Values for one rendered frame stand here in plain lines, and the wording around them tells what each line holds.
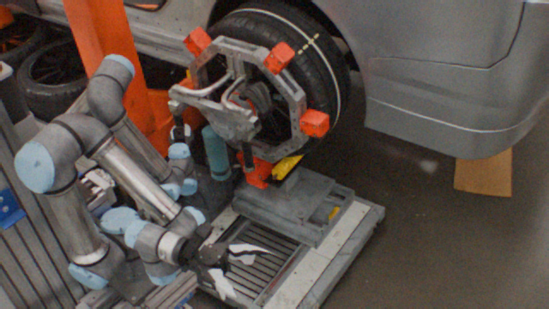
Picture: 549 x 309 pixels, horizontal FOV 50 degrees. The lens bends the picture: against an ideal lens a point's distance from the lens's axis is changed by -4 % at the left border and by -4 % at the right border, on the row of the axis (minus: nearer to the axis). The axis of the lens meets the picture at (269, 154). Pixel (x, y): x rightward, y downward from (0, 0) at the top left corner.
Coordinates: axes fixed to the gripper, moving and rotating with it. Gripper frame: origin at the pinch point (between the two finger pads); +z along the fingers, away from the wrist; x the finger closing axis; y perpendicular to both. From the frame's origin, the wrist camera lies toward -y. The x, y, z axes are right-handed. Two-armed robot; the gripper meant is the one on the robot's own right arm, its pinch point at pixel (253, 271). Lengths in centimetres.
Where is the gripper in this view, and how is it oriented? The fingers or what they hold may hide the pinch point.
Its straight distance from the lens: 138.2
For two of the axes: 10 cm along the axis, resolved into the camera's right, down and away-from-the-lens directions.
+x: -4.7, 5.2, -7.1
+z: 8.8, 2.4, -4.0
